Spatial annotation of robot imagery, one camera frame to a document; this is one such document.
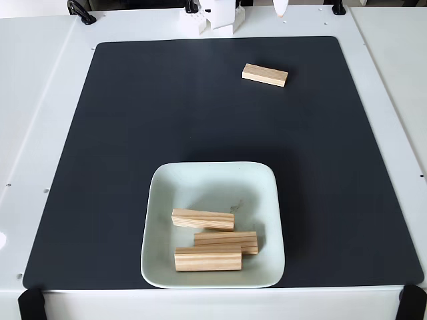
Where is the grooved wooden block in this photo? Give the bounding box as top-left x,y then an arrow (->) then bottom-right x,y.
171,208 -> 236,233
193,231 -> 260,256

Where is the plain wooden block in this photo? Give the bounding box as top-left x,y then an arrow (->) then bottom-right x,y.
242,63 -> 290,88
173,245 -> 243,273

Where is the pale green square plate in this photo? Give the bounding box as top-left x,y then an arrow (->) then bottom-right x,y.
139,161 -> 286,289

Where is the black corner bracket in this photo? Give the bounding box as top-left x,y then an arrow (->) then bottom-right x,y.
395,285 -> 427,320
17,288 -> 47,320

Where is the black rubber mat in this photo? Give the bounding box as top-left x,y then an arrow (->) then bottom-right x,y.
22,35 -> 424,290

